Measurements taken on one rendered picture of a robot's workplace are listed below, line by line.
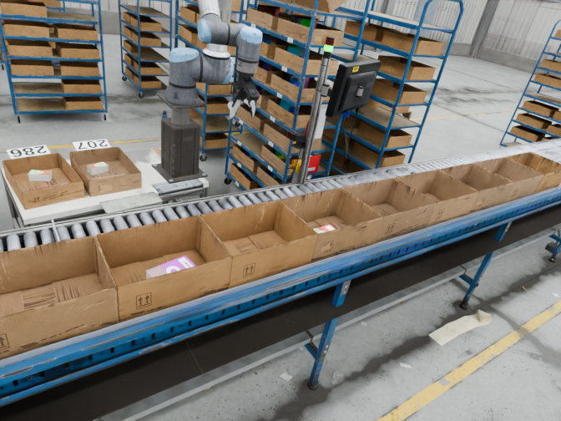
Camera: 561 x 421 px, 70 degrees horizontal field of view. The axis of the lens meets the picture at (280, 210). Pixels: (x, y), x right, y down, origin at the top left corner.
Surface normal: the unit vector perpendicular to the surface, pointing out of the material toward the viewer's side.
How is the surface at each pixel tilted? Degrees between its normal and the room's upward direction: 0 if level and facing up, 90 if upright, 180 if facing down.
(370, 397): 0
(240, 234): 89
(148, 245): 89
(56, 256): 90
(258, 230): 89
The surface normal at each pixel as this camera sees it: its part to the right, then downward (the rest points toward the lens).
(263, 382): 0.15, -0.85
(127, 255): 0.55, 0.49
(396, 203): -0.82, 0.16
